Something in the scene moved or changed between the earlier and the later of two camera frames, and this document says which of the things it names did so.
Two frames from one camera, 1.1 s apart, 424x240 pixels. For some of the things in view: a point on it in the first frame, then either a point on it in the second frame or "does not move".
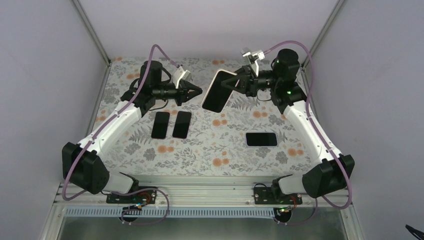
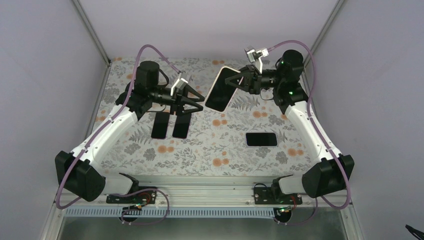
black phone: (160, 125) does not move
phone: (217, 95) does not move
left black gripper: (184, 95) to (176, 101)
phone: (181, 126) does not move
